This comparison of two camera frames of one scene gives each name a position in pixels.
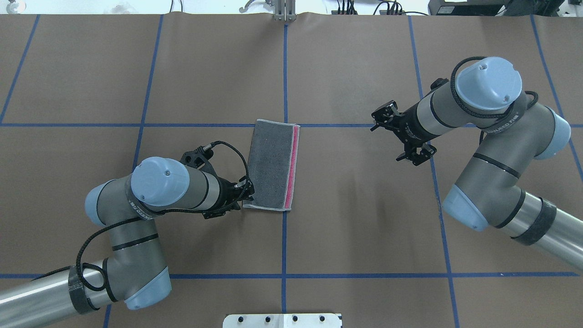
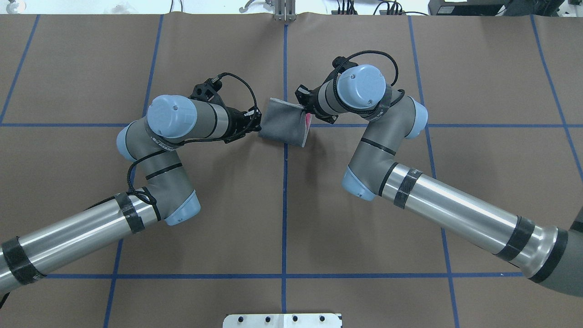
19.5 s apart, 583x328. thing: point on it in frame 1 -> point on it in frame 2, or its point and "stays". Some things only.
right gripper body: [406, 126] -> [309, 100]
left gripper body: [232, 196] -> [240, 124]
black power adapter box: [467, 7] stays
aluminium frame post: [285, 10] stays
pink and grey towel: [272, 165] -> [285, 122]
